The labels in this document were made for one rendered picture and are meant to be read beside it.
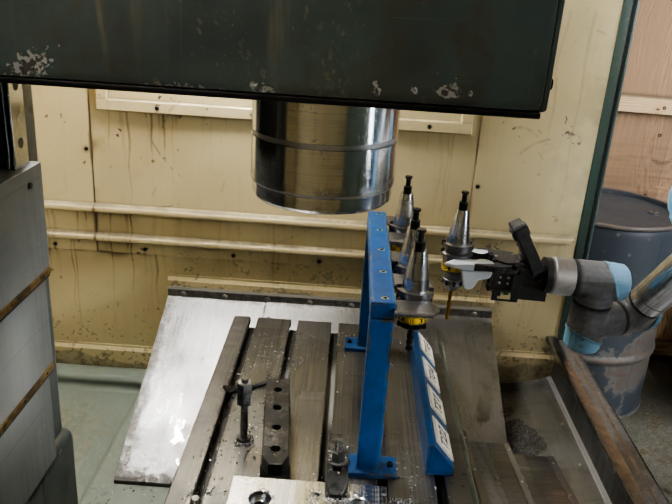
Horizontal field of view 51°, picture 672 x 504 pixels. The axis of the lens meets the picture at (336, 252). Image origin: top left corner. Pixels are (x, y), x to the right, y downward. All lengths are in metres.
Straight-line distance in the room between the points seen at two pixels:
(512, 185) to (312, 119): 1.22
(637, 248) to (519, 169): 1.19
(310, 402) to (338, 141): 0.83
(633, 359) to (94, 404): 2.14
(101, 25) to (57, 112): 1.28
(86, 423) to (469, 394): 0.98
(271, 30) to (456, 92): 0.17
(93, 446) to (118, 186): 0.66
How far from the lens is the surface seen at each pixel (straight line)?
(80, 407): 2.06
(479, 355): 1.92
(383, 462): 1.30
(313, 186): 0.72
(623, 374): 3.24
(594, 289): 1.47
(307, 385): 1.51
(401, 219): 1.47
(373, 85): 0.65
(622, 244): 2.96
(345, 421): 1.41
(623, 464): 1.63
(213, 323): 1.93
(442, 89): 0.66
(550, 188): 1.91
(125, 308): 2.08
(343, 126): 0.71
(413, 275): 1.16
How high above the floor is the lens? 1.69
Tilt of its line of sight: 21 degrees down
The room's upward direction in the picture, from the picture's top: 4 degrees clockwise
